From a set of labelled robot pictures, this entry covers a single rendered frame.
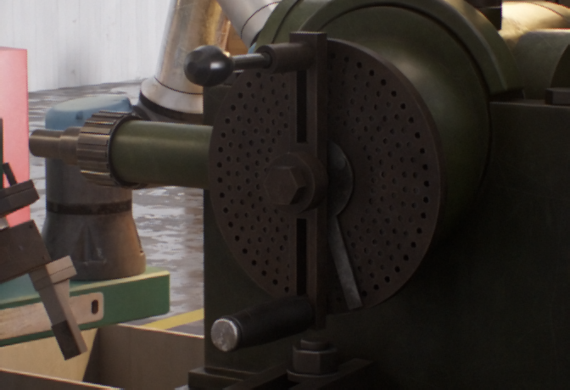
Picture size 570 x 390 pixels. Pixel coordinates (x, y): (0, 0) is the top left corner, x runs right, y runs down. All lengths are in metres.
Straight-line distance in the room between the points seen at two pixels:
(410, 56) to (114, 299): 1.32
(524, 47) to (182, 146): 0.25
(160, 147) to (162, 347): 2.36
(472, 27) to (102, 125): 0.29
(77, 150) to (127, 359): 2.39
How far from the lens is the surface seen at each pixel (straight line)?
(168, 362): 3.78
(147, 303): 2.66
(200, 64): 1.20
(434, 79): 1.34
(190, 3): 2.63
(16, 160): 5.80
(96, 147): 1.46
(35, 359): 3.74
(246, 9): 2.32
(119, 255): 2.63
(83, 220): 2.62
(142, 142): 1.44
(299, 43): 1.29
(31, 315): 2.53
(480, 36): 1.35
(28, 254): 2.09
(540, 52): 1.41
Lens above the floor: 1.36
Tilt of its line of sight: 8 degrees down
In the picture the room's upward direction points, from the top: straight up
